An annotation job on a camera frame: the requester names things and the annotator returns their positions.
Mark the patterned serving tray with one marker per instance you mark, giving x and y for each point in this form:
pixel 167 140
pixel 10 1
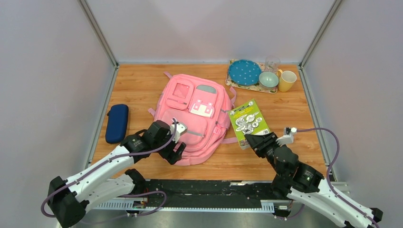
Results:
pixel 256 87

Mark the clear drinking glass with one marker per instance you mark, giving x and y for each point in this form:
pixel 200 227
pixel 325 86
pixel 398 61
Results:
pixel 272 64

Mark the pink student backpack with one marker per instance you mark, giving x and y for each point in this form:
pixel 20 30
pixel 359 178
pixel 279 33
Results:
pixel 202 106

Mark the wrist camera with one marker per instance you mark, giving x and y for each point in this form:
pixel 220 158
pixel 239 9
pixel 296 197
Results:
pixel 288 136
pixel 177 129

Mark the yellow mug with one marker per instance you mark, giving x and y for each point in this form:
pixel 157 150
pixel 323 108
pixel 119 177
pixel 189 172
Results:
pixel 286 80

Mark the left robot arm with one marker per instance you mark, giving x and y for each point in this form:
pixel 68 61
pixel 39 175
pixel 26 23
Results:
pixel 70 199

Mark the green comic book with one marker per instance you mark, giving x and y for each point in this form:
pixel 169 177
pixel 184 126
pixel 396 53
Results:
pixel 247 119

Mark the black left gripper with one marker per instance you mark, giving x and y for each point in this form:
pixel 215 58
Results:
pixel 172 156

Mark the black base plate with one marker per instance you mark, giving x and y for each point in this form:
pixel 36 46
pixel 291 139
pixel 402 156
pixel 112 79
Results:
pixel 211 194

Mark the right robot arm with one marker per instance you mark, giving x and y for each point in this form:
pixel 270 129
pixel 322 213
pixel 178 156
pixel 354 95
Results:
pixel 298 181

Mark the light green bowl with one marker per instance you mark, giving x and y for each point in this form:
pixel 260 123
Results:
pixel 268 79

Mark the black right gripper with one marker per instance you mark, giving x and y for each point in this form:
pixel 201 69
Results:
pixel 259 143

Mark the blue polka dot plate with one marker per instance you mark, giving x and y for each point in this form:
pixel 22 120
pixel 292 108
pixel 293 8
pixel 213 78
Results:
pixel 244 72

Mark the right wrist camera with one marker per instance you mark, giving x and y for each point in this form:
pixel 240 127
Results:
pixel 288 136

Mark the blue zippered pencil case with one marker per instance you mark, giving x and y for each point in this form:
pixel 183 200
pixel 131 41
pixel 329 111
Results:
pixel 117 123

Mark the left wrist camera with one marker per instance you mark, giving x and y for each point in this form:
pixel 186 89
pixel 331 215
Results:
pixel 177 129

